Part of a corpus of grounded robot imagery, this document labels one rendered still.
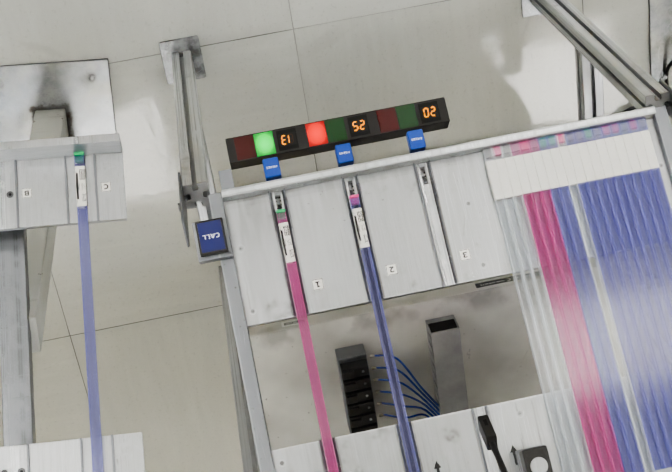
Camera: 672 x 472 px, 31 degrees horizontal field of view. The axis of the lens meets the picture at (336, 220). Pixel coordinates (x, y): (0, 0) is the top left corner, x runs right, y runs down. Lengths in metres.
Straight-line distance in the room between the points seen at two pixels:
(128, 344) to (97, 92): 0.60
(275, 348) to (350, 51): 0.73
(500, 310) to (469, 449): 0.41
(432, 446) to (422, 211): 0.34
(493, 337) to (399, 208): 0.41
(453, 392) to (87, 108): 0.95
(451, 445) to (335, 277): 0.29
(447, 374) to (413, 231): 0.38
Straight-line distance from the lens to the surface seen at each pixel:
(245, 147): 1.83
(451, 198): 1.81
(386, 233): 1.78
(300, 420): 2.14
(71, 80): 2.48
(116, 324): 2.74
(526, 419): 1.76
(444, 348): 2.05
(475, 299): 2.07
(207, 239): 1.74
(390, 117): 1.85
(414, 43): 2.52
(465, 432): 1.74
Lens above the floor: 2.34
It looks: 62 degrees down
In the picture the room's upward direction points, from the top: 162 degrees clockwise
